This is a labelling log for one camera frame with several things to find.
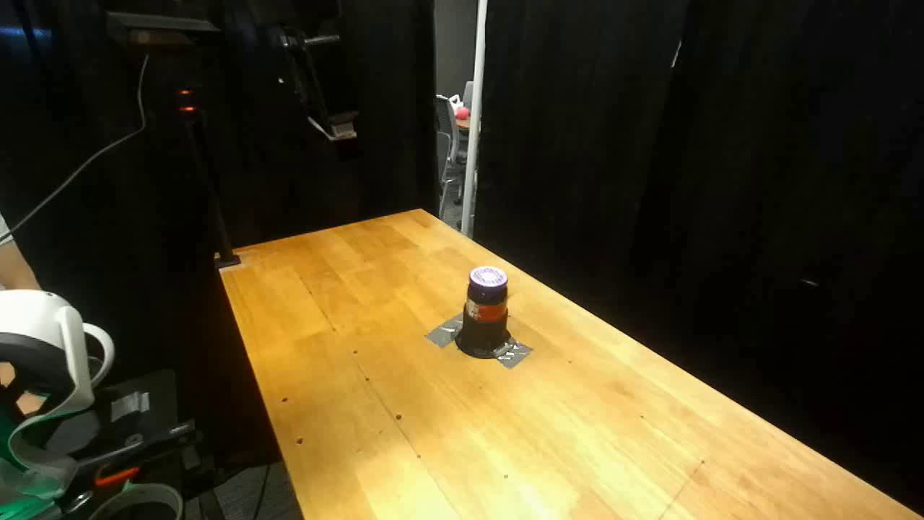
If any white vertical pole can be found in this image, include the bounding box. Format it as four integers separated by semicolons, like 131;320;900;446
460;0;492;239

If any black box with gray tape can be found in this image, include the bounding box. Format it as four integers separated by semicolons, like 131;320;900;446
90;368;199;464

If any orange handled tool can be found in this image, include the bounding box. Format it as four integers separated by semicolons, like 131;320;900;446
92;462;144;490

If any black tripod pole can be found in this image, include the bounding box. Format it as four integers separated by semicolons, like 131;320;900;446
174;83;244;272

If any small grey base plate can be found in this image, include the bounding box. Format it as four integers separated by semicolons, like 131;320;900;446
492;339;535;372

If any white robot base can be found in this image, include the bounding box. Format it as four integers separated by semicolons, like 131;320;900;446
0;287;118;475

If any gray tape piece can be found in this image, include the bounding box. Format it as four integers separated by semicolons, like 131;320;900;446
424;314;469;350

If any white cable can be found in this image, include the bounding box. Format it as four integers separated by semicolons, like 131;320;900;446
7;51;154;236

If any clear round container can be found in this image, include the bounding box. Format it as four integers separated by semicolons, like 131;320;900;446
86;480;189;520

